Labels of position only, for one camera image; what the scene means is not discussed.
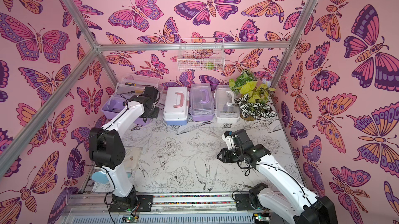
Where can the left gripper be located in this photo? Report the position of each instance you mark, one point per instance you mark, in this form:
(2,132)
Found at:
(156,114)

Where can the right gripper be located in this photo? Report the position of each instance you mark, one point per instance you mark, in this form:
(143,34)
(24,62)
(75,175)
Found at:
(225,156)

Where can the blue toolbox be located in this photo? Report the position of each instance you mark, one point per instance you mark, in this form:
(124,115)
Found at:
(176,106)

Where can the white toolbox clear lid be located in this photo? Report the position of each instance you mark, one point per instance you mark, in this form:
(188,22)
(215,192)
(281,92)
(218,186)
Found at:
(226,111)

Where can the purple toolbox clear lid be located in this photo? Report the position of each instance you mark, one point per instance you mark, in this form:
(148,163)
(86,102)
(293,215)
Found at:
(201,103)

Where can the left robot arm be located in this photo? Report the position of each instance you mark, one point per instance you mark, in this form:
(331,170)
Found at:
(107,151)

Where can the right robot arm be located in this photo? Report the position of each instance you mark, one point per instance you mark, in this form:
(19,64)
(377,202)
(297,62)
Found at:
(294,203)

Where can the yellow black screwdriver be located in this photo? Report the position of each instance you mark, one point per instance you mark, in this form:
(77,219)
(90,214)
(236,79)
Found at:
(134,84)

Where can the potted leafy plant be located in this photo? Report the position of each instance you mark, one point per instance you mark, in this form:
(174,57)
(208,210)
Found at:
(253,96)

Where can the white wire basket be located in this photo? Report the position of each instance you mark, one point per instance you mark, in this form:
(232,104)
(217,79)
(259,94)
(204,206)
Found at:
(200,54)

